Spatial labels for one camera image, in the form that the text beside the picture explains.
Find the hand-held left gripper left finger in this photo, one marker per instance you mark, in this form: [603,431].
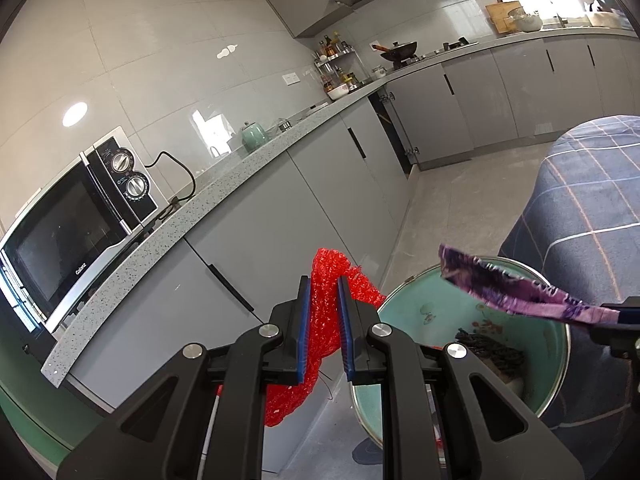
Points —
[302,330]

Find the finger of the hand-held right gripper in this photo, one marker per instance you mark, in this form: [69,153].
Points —
[622,344]
[630,312]

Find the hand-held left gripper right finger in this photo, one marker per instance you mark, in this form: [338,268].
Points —
[345,330]

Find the red mesh net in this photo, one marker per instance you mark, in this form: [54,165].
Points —
[322,320]

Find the teal enamel basin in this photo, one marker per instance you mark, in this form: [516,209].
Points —
[425,310]

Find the purple snack wrapper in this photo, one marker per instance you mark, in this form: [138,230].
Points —
[500,290]

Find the dark foam net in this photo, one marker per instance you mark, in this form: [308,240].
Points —
[490,352]

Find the blue plaid tablecloth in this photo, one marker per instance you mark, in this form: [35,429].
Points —
[590,200]

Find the grey lower cabinets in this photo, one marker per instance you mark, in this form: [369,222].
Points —
[280,210]

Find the dark shoe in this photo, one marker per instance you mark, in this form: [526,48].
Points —
[366,452]

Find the grey speckled countertop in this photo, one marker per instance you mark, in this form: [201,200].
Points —
[225,185]

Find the small metal cup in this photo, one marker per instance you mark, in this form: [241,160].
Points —
[284,125]

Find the white bowl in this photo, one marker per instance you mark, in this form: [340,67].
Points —
[337,92]

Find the microwave oven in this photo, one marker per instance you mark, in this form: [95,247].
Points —
[55,255]

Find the small white jar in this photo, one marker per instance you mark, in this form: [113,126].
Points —
[379,72]

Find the metal spice rack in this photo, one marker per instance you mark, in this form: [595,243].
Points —
[336,60]

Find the black wok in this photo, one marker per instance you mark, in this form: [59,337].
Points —
[400,51]

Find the white dish basket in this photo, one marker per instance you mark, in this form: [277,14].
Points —
[604,17]

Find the gas stove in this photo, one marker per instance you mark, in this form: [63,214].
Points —
[445,50]

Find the sink faucet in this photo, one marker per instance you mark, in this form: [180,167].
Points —
[561,20]

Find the wooden cutting board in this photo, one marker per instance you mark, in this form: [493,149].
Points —
[496,17]

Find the white wall outlet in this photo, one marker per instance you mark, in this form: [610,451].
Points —
[290,78]

